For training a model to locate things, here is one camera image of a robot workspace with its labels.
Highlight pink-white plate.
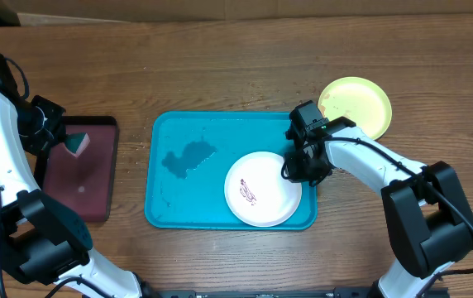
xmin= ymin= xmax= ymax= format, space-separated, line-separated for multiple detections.
xmin=224 ymin=151 xmax=303 ymax=228

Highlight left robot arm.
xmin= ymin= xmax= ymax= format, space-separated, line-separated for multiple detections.
xmin=0 ymin=55 xmax=155 ymax=297

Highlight yellow-green plate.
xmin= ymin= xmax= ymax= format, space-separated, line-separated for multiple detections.
xmin=318 ymin=77 xmax=392 ymax=140

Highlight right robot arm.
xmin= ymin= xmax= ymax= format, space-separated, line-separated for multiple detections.
xmin=281 ymin=116 xmax=473 ymax=297

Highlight green and pink sponge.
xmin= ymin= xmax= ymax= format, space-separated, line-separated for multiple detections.
xmin=64 ymin=132 xmax=90 ymax=157

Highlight black tray with red liquid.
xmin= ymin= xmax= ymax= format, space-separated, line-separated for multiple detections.
xmin=34 ymin=116 xmax=119 ymax=222

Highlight teal plastic tray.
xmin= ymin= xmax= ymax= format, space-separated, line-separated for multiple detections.
xmin=145 ymin=112 xmax=318 ymax=231

